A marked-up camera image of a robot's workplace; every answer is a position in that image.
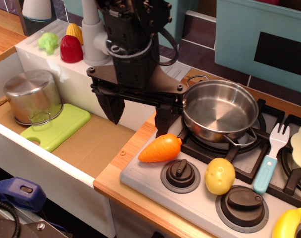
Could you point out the orange plastic toy carrot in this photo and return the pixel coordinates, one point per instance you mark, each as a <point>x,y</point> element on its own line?
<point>163,148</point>

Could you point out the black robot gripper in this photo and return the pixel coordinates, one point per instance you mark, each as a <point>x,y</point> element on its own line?
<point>136,75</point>

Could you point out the red toy pepper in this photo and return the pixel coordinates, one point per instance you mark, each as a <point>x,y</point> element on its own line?
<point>71,50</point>

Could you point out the grey toy faucet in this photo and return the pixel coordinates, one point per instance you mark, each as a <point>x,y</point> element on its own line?
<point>94,35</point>

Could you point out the upside-down steel pot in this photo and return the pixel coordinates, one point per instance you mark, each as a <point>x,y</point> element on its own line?
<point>34,97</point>

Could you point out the blue clamp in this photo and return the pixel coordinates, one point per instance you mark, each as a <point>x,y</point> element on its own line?
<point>22,193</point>

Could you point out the white cylindrical object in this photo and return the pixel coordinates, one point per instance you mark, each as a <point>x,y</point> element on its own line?
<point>37,10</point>

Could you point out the yellow toy banana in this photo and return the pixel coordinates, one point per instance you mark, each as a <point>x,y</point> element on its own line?
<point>287,224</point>

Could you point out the teal cabinet with black panel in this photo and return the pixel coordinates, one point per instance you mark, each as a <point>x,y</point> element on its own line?
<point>261,40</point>

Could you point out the white toy sink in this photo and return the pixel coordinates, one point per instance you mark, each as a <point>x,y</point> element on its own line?
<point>66,174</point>

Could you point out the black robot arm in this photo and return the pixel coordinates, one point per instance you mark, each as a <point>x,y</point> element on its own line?
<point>131,23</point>

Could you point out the yellow toy corn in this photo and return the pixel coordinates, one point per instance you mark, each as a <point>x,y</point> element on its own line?
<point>74,30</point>

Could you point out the green plastic cutting board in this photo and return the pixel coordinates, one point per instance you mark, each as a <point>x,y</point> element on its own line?
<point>52,134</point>

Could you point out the grey toy stove top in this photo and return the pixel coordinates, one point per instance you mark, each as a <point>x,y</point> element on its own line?
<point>198,207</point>

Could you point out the black burner grate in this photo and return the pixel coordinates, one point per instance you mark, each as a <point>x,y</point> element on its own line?
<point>286,180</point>

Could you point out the blue and white toy fork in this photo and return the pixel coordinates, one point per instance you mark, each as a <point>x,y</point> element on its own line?
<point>278,138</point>

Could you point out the left black stove knob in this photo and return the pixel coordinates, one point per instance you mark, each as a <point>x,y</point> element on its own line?
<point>180,176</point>

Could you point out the middle black stove knob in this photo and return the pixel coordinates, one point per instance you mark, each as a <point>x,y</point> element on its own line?
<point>242,209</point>

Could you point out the green toy broccoli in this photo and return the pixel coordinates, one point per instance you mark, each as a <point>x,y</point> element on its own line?
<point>48,41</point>

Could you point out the stainless steel pan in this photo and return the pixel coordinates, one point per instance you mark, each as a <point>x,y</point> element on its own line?
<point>220,111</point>

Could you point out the yellow toy potato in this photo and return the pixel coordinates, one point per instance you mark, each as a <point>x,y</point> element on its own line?
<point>219,176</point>

